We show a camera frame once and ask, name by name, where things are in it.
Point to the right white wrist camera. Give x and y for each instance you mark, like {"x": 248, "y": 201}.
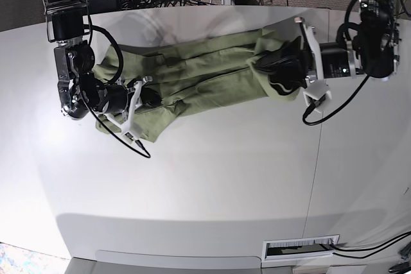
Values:
{"x": 319, "y": 94}

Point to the white cable grommet tray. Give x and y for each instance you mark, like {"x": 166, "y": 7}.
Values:
{"x": 295, "y": 249}

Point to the green T-shirt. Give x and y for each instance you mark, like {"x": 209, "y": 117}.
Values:
{"x": 197, "y": 76}

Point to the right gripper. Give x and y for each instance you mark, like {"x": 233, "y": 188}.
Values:
{"x": 119, "y": 103}

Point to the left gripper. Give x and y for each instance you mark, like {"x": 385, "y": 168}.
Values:
{"x": 322, "y": 61}

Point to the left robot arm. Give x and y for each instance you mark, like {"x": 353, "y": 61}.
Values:
{"x": 366, "y": 43}

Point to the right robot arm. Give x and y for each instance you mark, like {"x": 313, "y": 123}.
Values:
{"x": 80, "y": 92}

